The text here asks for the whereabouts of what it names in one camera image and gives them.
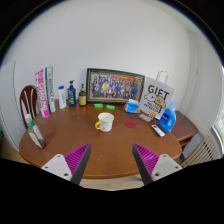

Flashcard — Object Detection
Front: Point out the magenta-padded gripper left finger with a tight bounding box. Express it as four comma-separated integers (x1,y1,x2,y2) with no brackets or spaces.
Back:
40,143,92,186

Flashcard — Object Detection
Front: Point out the clear green-labelled drink bottle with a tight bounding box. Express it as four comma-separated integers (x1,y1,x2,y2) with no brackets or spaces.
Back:
24,113,47,150

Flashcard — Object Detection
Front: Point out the white radiator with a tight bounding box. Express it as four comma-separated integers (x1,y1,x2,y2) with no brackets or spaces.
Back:
181,134,221,168

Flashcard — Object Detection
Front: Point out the white bottle with blue cap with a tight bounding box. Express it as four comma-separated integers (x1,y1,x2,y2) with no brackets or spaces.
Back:
57,85,68,110

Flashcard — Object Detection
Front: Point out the flat floral patterned pouch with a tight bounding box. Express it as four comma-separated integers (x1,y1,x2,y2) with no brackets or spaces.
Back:
138,113,153,123

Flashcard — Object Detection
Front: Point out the brown wooden chair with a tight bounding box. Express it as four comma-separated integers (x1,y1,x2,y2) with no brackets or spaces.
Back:
19,84,41,130

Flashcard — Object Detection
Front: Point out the blue tissue pack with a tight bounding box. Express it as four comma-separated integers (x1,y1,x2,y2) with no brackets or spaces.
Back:
124,98,141,115

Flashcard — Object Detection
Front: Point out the brown wooden side table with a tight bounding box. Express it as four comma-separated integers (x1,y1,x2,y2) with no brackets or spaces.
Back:
171,110,199,148

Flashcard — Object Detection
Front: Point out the white remote control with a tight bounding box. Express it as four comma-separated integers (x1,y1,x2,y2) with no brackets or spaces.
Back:
151,124,166,138

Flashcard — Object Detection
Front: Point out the white paper gift bag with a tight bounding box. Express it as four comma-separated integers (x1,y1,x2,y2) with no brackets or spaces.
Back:
139,70,176,120

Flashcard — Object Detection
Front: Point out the amber pump bottle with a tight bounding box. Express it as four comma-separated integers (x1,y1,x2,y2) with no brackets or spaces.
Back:
78,83,88,107

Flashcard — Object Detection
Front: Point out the framed group picture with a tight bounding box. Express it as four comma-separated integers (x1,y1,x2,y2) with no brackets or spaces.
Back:
85,67,146,105

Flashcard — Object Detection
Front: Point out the dark blue pump bottle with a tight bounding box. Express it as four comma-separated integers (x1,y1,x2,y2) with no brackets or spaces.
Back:
67,79,77,108

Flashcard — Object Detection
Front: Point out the blue detergent bottle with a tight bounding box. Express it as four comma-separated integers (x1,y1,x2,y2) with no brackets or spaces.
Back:
157,101,178,134

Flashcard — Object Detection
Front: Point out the white refrigerator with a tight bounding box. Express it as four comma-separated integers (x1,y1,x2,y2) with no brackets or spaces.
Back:
0,60,21,153

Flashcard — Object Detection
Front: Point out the tall pink and white box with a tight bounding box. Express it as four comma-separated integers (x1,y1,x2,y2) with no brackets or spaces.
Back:
34,68,51,120

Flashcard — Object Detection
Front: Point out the flat round red coaster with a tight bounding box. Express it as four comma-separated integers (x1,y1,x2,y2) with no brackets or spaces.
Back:
124,119,138,130

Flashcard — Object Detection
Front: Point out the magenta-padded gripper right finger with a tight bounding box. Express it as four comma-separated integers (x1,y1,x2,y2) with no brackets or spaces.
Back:
131,143,184,186

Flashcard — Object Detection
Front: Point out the white mug with yellow handle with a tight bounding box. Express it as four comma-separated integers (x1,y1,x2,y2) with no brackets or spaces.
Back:
94,112,115,133

